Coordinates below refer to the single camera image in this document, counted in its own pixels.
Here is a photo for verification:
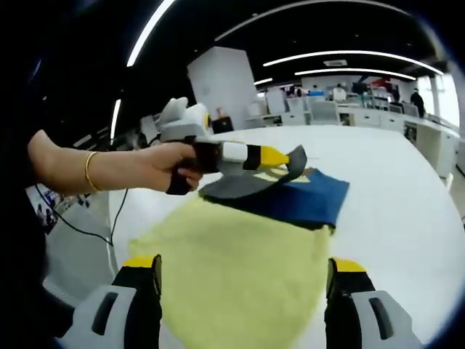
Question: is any printed poster board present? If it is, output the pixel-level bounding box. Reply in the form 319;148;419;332
36;183;92;236

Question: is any white mesh office chair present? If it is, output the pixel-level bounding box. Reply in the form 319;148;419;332
310;100;339;127

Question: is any gold bracelet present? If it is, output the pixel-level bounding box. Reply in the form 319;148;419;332
84;151;103;193

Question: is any black bin with red top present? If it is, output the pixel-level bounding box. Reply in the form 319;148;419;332
211;106;234;135

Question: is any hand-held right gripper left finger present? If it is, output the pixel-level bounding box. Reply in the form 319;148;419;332
70;254;163;349

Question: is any long white counter desk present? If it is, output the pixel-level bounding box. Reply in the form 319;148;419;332
246;104;463;179

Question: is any person's left hand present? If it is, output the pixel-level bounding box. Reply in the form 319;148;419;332
144;141;203;196

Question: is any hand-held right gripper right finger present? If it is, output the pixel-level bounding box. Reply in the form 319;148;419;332
324;257;425;349

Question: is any thin black cable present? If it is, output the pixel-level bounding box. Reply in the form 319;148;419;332
34;183;130;249

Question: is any yellow blue grey garment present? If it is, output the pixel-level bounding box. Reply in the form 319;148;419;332
129;144;352;349

